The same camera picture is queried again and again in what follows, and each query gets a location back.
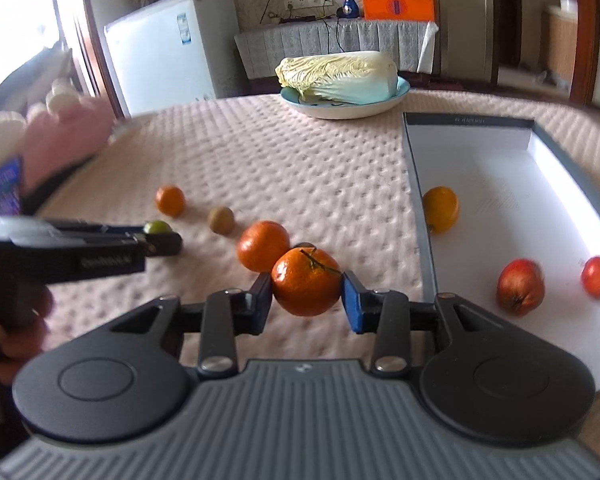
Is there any kitchen counter cabinet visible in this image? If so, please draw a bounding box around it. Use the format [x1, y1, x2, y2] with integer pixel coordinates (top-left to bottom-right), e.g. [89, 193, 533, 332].
[541, 6, 578, 86]

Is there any white chest freezer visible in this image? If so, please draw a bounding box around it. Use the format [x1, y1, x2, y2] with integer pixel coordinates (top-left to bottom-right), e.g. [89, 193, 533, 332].
[104, 0, 245, 117]

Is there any cloth covered tv cabinet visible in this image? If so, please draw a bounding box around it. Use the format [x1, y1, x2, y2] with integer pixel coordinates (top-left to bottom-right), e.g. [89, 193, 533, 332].
[235, 20, 439, 79]

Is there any pink plush toy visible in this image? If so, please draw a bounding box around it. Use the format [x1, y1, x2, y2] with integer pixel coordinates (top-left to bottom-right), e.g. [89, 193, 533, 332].
[0, 84, 116, 197]

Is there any black power cable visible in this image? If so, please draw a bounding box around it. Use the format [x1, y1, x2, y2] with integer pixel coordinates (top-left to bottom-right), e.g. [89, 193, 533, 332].
[319, 8, 349, 53]

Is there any napa cabbage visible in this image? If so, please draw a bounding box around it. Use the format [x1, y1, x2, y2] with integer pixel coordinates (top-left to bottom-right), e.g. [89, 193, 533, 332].
[275, 51, 398, 105]

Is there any grey shallow cardboard box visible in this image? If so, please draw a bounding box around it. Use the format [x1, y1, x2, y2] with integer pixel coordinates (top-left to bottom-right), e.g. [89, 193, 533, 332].
[403, 113, 600, 390]

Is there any small red tomato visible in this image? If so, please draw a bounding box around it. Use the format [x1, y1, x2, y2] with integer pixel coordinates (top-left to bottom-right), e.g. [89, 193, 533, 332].
[580, 256, 600, 299]

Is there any small orange tomato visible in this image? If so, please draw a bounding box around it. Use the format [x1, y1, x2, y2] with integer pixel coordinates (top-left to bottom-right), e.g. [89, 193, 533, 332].
[155, 185, 186, 218]

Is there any green tomato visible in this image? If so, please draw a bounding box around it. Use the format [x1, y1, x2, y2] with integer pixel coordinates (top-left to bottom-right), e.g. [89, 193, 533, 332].
[143, 220, 173, 235]

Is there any person left hand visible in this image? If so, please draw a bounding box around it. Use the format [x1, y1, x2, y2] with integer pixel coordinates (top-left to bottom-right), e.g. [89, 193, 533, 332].
[0, 285, 54, 386]

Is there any light blue plate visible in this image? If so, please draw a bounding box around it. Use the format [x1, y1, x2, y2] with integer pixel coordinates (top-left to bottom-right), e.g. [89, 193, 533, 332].
[279, 76, 411, 120]

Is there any pink quilted table cover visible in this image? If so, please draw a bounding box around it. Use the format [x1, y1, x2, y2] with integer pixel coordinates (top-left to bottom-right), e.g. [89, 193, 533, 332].
[42, 91, 600, 348]

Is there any red apple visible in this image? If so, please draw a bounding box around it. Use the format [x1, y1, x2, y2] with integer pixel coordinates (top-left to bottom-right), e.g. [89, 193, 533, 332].
[496, 259, 545, 316]

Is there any orange mandarin with stem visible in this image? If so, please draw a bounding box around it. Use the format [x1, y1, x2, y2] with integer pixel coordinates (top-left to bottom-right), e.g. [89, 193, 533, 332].
[271, 246, 342, 318]

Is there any blue glass bottle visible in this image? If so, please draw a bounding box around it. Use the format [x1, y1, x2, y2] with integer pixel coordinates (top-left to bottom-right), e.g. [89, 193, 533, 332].
[338, 0, 360, 18]

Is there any yellow orange lemon fruit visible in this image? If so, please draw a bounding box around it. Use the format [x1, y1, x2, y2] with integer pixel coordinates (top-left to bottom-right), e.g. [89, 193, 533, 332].
[422, 186, 460, 234]

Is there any brown kiwi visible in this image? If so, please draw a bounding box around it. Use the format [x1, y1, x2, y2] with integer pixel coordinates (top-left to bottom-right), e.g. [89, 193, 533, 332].
[207, 206, 236, 236]

